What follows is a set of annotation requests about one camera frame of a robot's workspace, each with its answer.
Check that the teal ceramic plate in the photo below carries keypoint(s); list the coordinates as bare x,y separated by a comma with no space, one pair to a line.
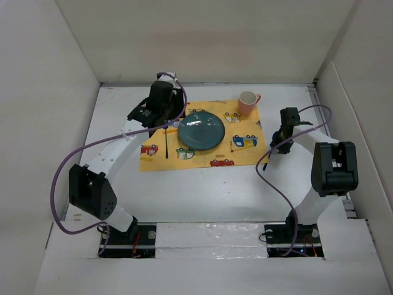
201,131

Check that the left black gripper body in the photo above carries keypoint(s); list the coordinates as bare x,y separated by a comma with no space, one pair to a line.
173,110

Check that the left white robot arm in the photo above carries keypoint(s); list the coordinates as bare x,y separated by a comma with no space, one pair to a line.
90,187

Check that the pink ceramic mug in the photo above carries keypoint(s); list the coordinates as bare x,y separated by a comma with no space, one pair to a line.
247,102

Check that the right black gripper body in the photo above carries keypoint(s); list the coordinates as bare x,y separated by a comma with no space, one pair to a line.
279,138

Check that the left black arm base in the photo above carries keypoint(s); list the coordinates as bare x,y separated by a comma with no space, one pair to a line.
141,246

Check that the yellow car-print cloth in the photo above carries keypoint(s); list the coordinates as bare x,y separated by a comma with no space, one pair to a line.
243,144

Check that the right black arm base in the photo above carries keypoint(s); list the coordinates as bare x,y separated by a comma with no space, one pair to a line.
284,239

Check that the blue metal fork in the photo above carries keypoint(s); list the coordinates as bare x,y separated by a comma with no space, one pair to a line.
166,139

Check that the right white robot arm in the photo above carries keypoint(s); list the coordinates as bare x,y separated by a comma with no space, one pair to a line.
334,170

